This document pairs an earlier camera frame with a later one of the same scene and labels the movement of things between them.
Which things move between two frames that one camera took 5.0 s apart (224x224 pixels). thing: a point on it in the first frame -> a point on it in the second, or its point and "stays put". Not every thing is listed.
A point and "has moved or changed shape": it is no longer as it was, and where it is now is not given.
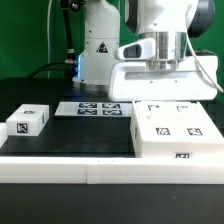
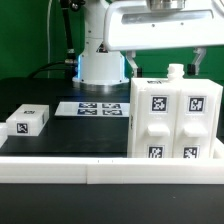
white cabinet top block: [28, 120] stays put
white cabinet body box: [174, 129] stays put
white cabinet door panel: [155, 120] has moved or changed shape
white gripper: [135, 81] -> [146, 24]
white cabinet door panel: [193, 123] has moved or changed shape
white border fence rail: [109, 170] stays put
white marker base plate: [95, 109] stays put
